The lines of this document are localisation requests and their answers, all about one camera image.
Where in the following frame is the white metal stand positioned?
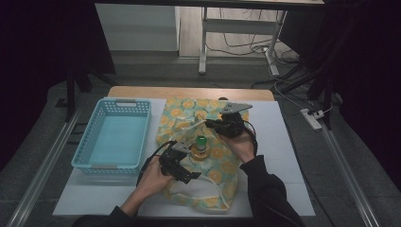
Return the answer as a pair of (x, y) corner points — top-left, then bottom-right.
(206, 8), (299, 64)

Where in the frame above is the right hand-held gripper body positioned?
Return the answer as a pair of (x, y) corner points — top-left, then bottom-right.
(218, 102), (253, 139)

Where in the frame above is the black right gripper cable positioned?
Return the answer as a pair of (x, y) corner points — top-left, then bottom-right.
(242, 121), (259, 157)

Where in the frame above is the white table mat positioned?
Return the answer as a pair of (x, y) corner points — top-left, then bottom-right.
(52, 97), (316, 218)

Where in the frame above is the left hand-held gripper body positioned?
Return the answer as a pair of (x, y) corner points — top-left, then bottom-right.
(159, 141), (193, 183)

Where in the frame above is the white desk frame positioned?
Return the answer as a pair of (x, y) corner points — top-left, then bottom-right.
(94, 0), (325, 77)

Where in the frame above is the white floor cable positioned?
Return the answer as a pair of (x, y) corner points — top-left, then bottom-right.
(268, 60), (334, 115)

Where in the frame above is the small green capped bottle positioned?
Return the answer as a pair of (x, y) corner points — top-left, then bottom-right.
(195, 135), (208, 152)

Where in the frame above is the metal floor rail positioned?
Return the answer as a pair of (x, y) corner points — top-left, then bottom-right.
(6, 107), (83, 227)
(318, 122), (381, 227)

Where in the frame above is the person's left hand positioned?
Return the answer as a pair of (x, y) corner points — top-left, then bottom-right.
(138, 155), (174, 197)

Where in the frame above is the blue plastic basket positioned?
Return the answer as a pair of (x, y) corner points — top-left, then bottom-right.
(71, 97), (152, 177)

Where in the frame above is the white power strip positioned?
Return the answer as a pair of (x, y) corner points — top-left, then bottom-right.
(300, 108), (323, 131)

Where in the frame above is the white cabinet panel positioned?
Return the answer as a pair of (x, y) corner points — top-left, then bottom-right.
(95, 3), (181, 52)

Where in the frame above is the black stand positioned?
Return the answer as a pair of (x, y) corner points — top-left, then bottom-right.
(280, 18), (351, 131)
(55, 62), (117, 123)

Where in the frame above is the person's right hand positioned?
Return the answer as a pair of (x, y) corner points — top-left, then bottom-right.
(220, 132), (256, 164)

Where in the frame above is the orange print cloth bag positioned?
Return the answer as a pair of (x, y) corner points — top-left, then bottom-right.
(156, 96), (250, 212)

